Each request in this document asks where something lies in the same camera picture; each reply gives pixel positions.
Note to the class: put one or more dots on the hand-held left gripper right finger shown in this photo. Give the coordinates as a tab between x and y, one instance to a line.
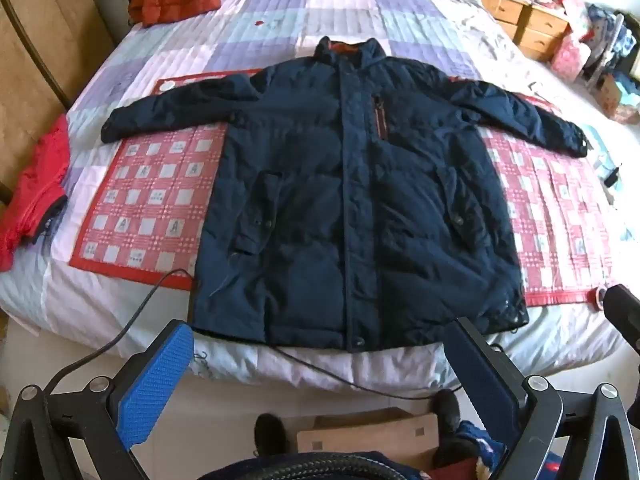
480	385

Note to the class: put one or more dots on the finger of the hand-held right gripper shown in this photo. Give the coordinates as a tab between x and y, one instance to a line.
622	305

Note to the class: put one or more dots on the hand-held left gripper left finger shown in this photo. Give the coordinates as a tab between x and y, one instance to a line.
155	385

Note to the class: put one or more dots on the navy padded jacket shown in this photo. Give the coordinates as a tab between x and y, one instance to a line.
325	210

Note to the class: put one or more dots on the person's right black shoe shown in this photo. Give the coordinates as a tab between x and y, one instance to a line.
450	425

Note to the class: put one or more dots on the person's black shoe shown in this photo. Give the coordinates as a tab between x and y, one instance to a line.
450	425
270	435

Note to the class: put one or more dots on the person's patterned clothing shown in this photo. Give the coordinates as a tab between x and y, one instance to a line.
475	440

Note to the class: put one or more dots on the brown cardboard board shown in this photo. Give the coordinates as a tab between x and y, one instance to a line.
370	435

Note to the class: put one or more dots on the person's left black shoe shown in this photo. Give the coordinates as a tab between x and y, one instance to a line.
270	435

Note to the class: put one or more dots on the small black object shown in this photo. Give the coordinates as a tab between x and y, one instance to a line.
610	178

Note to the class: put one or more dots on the red checked mat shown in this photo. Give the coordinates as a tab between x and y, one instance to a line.
150	195

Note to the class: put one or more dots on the red garment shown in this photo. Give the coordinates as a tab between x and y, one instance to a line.
40	195

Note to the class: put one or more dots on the pile of mixed clutter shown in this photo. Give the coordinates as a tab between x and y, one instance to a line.
605	45

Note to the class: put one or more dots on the wooden nightstand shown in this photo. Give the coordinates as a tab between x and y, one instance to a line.
540	20

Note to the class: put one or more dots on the wooden cabinet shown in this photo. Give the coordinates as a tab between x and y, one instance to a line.
45	20

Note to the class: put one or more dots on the patchwork quilt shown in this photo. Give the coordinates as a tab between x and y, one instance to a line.
350	5

